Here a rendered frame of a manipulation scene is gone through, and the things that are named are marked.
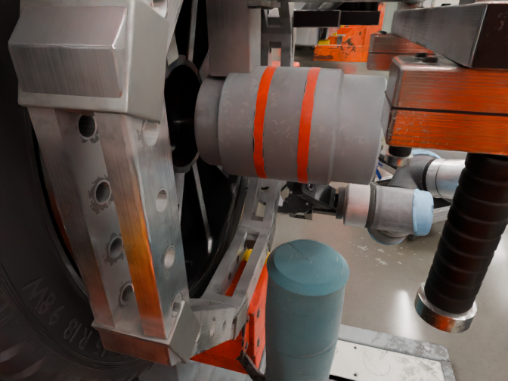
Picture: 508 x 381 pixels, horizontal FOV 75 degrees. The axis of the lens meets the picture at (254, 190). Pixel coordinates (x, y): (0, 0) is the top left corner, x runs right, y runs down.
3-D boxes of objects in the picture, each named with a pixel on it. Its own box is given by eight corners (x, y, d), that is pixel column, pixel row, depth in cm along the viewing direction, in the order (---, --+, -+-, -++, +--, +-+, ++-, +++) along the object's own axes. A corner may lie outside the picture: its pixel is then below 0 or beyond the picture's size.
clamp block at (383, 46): (365, 66, 54) (370, 30, 52) (425, 68, 52) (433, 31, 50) (366, 70, 50) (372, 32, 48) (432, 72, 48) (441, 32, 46)
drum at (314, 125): (230, 150, 54) (227, 57, 47) (367, 164, 49) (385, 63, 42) (195, 190, 42) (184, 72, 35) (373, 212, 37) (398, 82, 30)
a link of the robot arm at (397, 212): (422, 242, 70) (438, 232, 60) (360, 233, 73) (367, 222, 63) (424, 199, 72) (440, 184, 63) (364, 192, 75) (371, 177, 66)
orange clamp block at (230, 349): (196, 304, 50) (196, 351, 53) (246, 314, 48) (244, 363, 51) (213, 279, 56) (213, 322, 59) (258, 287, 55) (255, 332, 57)
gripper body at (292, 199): (286, 218, 76) (339, 225, 74) (282, 208, 68) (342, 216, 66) (291, 186, 78) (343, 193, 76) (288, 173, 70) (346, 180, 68)
